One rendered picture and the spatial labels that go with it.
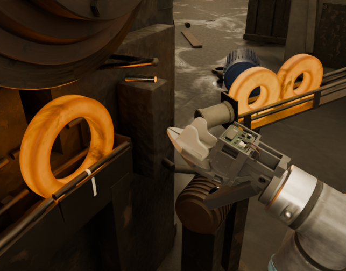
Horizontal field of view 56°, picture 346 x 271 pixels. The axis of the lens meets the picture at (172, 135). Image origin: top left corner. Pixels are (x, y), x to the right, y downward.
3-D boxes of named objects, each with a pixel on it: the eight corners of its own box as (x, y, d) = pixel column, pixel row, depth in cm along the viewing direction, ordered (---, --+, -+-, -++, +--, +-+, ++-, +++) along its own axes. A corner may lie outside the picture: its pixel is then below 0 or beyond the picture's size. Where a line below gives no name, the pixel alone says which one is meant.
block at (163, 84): (120, 169, 83) (111, 80, 71) (138, 155, 89) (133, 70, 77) (155, 182, 78) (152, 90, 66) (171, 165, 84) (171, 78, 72)
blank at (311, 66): (274, 60, 88) (283, 63, 85) (318, 48, 93) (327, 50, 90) (271, 110, 96) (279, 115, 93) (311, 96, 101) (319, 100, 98)
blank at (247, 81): (226, 73, 83) (234, 78, 80) (275, 60, 88) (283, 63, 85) (227, 125, 91) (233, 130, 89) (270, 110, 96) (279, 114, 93)
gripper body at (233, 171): (231, 118, 56) (295, 153, 53) (214, 153, 62) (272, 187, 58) (214, 137, 51) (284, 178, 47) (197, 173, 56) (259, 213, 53)
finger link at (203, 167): (191, 139, 58) (233, 164, 56) (188, 147, 59) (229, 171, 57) (178, 151, 55) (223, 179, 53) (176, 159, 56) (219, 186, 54)
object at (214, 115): (194, 126, 88) (193, 106, 85) (222, 116, 91) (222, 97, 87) (205, 135, 83) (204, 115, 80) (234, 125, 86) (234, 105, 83)
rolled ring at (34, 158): (110, 83, 57) (96, 80, 59) (19, 125, 44) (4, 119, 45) (118, 168, 67) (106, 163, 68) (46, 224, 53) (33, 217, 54)
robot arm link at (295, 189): (294, 202, 58) (280, 238, 51) (269, 187, 60) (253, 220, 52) (320, 168, 53) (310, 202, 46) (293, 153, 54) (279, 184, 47)
